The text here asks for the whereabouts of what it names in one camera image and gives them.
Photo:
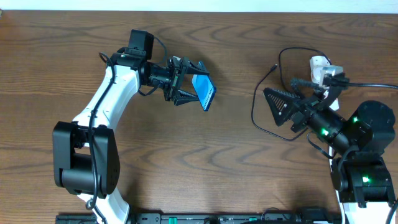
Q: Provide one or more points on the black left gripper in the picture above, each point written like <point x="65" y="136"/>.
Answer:
<point x="175" y="79"/>

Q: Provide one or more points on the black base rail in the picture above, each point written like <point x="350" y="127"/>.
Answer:
<point x="305" y="215"/>

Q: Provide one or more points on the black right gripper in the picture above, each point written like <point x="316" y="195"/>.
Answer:
<point x="302" y="111"/>

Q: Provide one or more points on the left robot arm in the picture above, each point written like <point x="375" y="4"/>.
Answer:
<point x="85" y="155"/>

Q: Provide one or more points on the blue Galaxy smartphone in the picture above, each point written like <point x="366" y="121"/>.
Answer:
<point x="205" y="90"/>

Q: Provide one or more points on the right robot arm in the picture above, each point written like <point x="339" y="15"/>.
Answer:
<point x="360" y="174"/>

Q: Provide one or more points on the white power strip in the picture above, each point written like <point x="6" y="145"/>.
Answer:
<point x="317" y="63"/>

